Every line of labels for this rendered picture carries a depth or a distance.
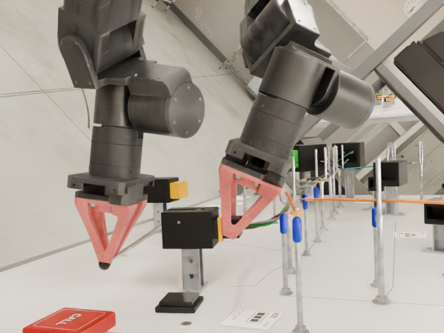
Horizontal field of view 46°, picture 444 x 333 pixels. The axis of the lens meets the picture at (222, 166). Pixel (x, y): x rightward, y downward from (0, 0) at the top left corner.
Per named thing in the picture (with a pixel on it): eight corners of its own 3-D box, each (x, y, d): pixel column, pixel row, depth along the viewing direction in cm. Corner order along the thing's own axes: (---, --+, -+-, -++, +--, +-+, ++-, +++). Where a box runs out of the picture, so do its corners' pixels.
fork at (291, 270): (281, 274, 63) (277, 157, 62) (282, 270, 65) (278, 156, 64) (298, 274, 63) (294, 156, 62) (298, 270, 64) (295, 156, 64)
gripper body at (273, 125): (287, 172, 61) (312, 111, 60) (283, 182, 51) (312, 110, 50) (236, 151, 61) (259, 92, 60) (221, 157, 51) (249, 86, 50)
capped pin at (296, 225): (289, 330, 45) (284, 205, 44) (305, 328, 45) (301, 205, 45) (295, 337, 43) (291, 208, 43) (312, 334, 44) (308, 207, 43)
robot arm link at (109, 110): (124, 76, 62) (86, 69, 58) (167, 78, 58) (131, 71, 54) (119, 134, 63) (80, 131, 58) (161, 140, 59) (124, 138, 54)
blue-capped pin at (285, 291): (279, 291, 56) (276, 211, 56) (293, 291, 56) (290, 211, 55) (278, 295, 55) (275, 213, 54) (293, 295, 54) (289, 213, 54)
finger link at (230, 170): (261, 239, 60) (292, 164, 59) (255, 255, 53) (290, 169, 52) (207, 216, 61) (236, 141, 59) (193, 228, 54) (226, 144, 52)
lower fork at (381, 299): (390, 306, 50) (387, 158, 49) (371, 304, 51) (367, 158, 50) (391, 299, 52) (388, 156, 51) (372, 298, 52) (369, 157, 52)
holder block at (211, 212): (172, 241, 61) (171, 207, 60) (220, 241, 60) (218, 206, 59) (162, 249, 57) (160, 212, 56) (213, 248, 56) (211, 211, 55)
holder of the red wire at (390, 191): (416, 208, 112) (415, 158, 111) (400, 217, 101) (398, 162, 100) (392, 207, 115) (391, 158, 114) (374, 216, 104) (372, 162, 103)
